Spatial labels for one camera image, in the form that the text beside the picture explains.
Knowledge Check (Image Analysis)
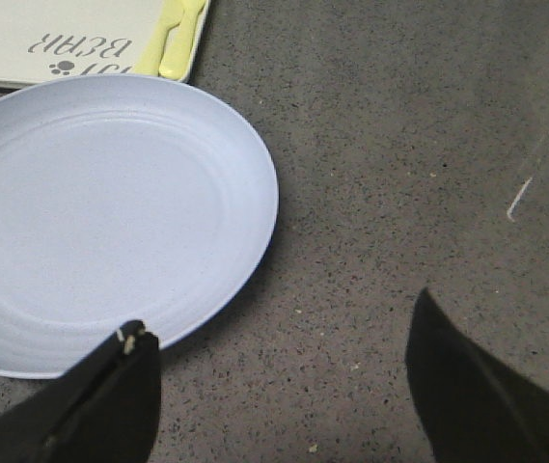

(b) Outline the yellow plastic spoon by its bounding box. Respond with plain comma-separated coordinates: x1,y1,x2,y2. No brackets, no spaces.
158,0,209,81

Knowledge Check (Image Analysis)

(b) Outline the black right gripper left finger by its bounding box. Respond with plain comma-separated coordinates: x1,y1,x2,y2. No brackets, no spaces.
0,320,161,462

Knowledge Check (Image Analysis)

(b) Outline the yellow plastic fork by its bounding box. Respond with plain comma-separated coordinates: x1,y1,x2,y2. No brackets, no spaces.
131,0,183,76

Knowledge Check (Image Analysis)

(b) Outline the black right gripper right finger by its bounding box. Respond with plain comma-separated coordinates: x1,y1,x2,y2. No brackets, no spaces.
405,289,549,462

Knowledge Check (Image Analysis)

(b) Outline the light blue round plate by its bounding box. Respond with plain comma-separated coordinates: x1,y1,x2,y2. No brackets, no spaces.
0,74,279,379

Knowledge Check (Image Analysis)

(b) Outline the cream rectangular tray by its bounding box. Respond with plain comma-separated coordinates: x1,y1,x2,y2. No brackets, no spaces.
0,1,210,89

